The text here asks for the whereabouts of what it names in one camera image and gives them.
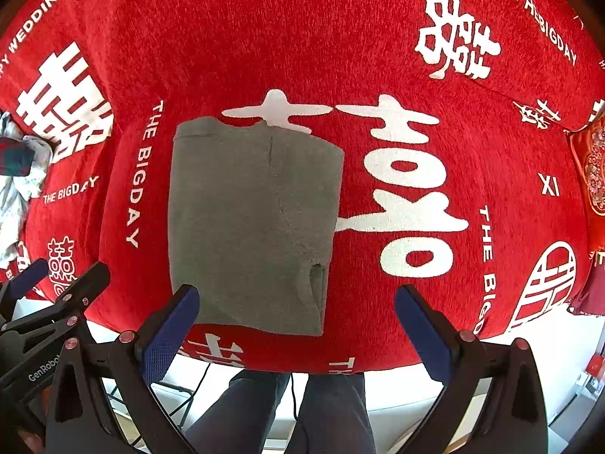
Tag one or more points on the dark plaid cloth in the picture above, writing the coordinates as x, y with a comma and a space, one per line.
14, 156

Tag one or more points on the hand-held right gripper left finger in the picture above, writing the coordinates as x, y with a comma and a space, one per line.
172, 326

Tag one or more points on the person's grey trousers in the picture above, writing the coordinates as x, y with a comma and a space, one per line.
321, 416

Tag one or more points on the grey sweater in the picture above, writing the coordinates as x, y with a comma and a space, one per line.
250, 222

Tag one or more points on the red printed blanket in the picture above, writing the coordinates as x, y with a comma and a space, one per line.
307, 33

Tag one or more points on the red embroidered cushion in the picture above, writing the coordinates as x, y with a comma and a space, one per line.
591, 189

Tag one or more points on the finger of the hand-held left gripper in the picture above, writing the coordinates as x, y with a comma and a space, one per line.
87, 281
28, 276

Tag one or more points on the white floral cloth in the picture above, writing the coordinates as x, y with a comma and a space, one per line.
19, 198

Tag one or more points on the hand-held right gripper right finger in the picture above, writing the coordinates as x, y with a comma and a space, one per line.
423, 331

